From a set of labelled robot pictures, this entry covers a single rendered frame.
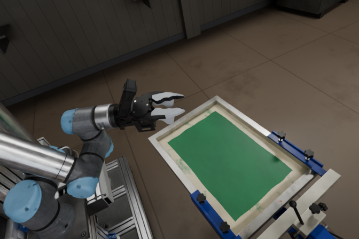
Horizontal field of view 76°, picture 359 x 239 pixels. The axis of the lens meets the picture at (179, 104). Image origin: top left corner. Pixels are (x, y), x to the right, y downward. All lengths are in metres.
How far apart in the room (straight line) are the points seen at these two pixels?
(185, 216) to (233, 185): 1.06
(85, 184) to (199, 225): 1.65
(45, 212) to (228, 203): 0.79
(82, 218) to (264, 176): 0.87
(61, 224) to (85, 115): 0.47
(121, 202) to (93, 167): 1.56
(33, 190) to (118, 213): 1.38
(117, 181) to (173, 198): 0.56
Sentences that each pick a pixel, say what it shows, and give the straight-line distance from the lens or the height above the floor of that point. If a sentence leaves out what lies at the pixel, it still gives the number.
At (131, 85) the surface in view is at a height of 1.77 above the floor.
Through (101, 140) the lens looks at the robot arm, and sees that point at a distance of 0.76.
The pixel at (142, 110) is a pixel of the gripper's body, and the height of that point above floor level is 1.68.
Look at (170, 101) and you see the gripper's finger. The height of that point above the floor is 1.65.
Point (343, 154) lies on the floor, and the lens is 2.74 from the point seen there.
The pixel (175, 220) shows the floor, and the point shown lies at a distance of 2.28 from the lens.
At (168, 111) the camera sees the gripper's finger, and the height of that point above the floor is 1.68.
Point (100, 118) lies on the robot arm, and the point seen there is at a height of 1.68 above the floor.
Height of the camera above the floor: 2.10
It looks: 42 degrees down
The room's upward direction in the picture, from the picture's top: 14 degrees counter-clockwise
